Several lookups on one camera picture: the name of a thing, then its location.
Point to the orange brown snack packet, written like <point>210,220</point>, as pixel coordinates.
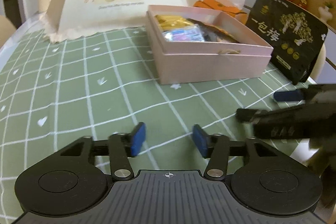
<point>213,33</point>

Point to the beige chair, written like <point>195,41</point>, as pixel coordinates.
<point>7,29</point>

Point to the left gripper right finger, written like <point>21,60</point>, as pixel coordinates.
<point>216,148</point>

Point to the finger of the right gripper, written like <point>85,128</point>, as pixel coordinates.
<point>246,115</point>
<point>288,96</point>

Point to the orange tissue pack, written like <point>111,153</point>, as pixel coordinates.
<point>233,8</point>

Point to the yellow snack packet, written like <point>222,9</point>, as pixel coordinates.
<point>171,22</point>

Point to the black plum snack bag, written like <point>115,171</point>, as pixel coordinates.
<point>295,35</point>

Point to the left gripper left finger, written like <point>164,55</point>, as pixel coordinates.
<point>123,146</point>

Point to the green grid tablecloth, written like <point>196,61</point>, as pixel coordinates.
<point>53,94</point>

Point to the blue white snack packet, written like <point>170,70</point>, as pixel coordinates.
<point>186,34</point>

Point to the pink cardboard box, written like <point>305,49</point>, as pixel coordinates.
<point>191,61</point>

